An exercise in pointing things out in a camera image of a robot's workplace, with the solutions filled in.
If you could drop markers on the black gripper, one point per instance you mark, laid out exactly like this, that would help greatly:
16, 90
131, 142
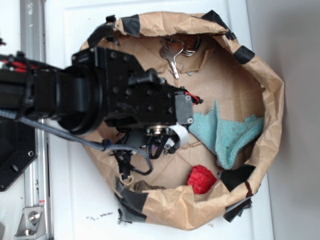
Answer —
115, 89

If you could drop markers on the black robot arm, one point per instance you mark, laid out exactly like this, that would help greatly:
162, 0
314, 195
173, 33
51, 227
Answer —
31, 90

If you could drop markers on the silver key bunch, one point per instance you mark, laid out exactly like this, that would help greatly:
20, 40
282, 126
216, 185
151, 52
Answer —
174, 45

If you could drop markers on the teal woven cloth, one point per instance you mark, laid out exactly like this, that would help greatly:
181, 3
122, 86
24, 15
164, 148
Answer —
225, 138

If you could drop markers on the red crumpled paper ball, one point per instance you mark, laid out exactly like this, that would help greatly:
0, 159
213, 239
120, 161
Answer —
201, 179

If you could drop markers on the brown paper bag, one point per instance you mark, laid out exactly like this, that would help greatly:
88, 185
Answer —
222, 70

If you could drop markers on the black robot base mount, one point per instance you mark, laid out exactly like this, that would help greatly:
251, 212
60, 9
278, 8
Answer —
17, 151

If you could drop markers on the aluminium rail frame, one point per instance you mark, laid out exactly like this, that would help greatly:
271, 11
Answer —
36, 175

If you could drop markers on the silver corner bracket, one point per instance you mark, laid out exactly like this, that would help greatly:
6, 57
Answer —
32, 225

